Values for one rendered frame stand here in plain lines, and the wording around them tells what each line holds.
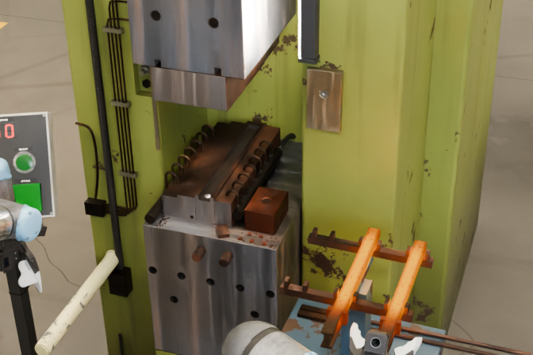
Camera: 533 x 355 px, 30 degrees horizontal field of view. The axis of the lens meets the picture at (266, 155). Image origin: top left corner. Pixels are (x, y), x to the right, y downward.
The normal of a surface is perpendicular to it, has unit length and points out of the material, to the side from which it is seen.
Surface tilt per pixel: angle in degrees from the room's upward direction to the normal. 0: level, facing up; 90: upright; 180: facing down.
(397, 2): 90
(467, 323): 0
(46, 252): 0
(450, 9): 90
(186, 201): 90
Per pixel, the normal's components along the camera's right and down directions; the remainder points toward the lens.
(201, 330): -0.33, 0.50
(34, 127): 0.08, 0.02
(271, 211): -0.02, -0.85
